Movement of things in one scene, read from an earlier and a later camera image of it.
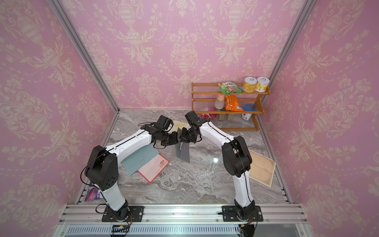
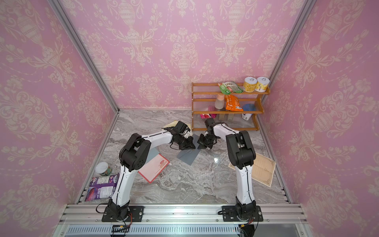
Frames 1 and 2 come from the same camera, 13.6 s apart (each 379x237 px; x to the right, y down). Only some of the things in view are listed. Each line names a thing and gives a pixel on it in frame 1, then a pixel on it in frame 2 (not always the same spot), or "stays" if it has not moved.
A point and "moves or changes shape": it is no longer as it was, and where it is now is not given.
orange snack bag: [232, 103] stays
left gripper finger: [172, 139] to [186, 143]
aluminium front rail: [85, 220] stays
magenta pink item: [208, 115] stays
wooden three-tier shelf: [237, 107] stays
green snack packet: [229, 87] stays
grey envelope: [184, 153] moves or changes shape
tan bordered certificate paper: [261, 168] stays
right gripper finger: [186, 137] to [204, 141]
